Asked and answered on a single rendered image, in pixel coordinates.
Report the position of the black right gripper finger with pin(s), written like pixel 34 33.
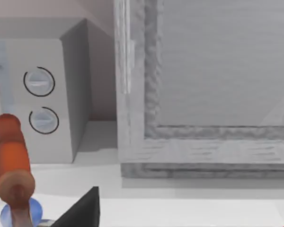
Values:
pixel 85 210

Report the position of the blue round object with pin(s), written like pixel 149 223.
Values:
pixel 35 210

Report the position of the round microwave knob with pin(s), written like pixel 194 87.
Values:
pixel 44 120
pixel 39 81

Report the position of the pale microwave oven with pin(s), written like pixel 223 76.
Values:
pixel 38 94

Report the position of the grey cabinet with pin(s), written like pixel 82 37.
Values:
pixel 203 94

